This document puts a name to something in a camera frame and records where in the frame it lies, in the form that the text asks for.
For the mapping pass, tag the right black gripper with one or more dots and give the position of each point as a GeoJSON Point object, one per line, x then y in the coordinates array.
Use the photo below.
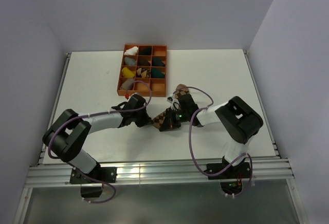
{"type": "Point", "coordinates": [169, 122]}

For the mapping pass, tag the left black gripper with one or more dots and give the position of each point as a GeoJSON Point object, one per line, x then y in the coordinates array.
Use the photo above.
{"type": "Point", "coordinates": [146, 120]}

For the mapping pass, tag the brown argyle sock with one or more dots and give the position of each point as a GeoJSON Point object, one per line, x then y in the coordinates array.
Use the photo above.
{"type": "Point", "coordinates": [180, 90]}

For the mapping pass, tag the tan sock with maroon cuff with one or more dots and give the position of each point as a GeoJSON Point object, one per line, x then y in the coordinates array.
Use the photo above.
{"type": "Point", "coordinates": [127, 84]}

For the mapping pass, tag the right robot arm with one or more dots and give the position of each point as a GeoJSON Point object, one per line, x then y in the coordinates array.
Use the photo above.
{"type": "Point", "coordinates": [241, 122]}

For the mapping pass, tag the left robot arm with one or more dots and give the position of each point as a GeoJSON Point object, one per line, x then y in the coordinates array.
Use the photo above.
{"type": "Point", "coordinates": [67, 135]}

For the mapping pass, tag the argyle rolled sock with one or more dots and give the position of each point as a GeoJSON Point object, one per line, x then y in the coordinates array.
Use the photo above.
{"type": "Point", "coordinates": [142, 72]}

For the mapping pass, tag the yellow rolled sock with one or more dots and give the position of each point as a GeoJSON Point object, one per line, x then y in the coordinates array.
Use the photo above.
{"type": "Point", "coordinates": [128, 72]}

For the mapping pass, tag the teal rolled sock lower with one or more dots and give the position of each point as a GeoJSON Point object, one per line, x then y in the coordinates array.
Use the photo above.
{"type": "Point", "coordinates": [157, 74]}

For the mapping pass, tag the teal rolled sock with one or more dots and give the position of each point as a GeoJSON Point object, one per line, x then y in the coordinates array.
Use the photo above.
{"type": "Point", "coordinates": [156, 61]}
{"type": "Point", "coordinates": [157, 74]}

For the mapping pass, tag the orange wooden compartment tray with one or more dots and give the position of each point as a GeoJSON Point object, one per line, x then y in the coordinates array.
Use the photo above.
{"type": "Point", "coordinates": [146, 86]}

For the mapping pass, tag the grey rolled sock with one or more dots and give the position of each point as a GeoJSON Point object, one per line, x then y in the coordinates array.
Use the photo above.
{"type": "Point", "coordinates": [130, 61]}

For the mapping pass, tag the dark brown rolled sock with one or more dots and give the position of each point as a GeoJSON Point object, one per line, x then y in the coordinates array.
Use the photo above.
{"type": "Point", "coordinates": [142, 61]}

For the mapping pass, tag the teal rolled sock upper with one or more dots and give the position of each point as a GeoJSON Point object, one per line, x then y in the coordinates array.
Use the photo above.
{"type": "Point", "coordinates": [156, 61]}

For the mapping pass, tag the white rolled sock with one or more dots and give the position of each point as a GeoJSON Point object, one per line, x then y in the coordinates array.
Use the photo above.
{"type": "Point", "coordinates": [132, 51]}

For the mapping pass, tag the dark green rolled sock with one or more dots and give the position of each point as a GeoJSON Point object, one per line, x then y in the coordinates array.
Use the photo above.
{"type": "Point", "coordinates": [145, 50]}

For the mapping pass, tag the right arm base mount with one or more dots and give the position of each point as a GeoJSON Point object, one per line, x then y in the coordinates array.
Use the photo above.
{"type": "Point", "coordinates": [241, 171]}

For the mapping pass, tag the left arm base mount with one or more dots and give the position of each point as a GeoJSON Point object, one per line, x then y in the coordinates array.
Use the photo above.
{"type": "Point", "coordinates": [93, 184]}

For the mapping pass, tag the aluminium table frame rail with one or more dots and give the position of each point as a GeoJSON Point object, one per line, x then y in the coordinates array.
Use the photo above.
{"type": "Point", "coordinates": [58, 175]}

